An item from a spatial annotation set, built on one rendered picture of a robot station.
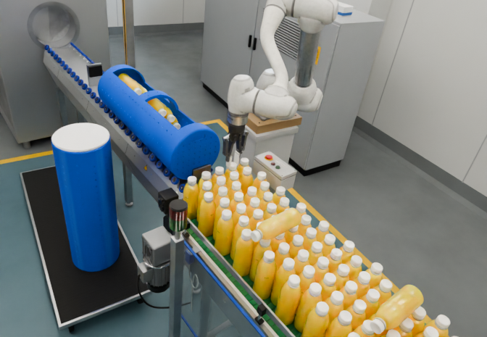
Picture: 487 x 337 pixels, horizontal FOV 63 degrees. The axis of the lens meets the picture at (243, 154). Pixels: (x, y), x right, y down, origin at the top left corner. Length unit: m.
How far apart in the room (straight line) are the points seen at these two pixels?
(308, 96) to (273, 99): 0.70
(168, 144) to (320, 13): 0.91
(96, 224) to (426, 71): 3.27
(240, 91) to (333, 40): 1.72
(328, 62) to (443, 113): 1.41
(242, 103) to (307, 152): 2.07
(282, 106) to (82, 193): 1.18
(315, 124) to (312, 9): 1.74
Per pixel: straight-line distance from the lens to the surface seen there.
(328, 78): 3.34
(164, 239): 1.82
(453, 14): 4.13
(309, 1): 1.91
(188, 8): 7.43
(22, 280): 2.94
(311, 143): 3.60
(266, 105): 1.60
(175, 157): 1.86
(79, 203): 2.29
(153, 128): 1.98
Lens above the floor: 2.16
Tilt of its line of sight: 33 degrees down
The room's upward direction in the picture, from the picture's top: 8 degrees clockwise
